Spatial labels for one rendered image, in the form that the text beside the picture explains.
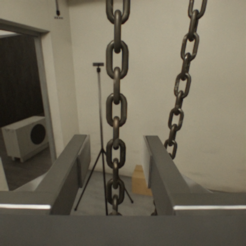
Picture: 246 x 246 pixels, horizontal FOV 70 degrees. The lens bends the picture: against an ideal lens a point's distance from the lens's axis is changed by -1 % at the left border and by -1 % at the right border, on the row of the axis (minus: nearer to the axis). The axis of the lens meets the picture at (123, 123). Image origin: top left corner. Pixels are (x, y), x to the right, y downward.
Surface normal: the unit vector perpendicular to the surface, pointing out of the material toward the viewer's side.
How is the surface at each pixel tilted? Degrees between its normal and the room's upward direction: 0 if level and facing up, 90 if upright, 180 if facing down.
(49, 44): 90
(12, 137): 90
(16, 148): 90
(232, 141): 90
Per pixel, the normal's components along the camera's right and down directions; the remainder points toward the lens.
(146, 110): -0.29, 0.29
